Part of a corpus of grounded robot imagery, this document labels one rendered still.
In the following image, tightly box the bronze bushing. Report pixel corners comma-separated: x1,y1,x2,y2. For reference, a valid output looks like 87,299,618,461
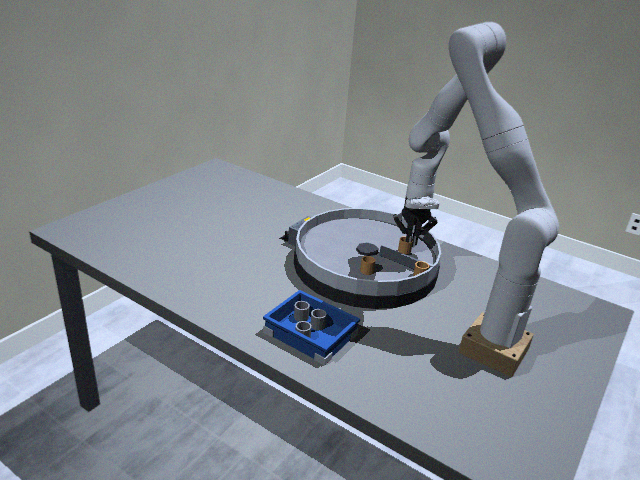
413,261,429,276
360,256,376,275
398,236,413,254

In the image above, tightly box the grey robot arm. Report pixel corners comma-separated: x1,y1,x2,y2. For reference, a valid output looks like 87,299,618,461
405,22,559,348

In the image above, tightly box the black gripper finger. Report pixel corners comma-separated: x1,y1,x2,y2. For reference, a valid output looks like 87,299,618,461
393,212,414,242
412,215,438,247

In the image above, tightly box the blue plastic crate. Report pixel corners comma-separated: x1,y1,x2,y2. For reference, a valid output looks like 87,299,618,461
263,290,357,366

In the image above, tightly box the grey metal bushing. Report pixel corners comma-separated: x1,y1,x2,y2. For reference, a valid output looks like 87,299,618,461
294,301,310,322
295,321,311,338
310,309,326,330

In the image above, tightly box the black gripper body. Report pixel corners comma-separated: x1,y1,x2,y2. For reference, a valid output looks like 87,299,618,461
401,204,432,226

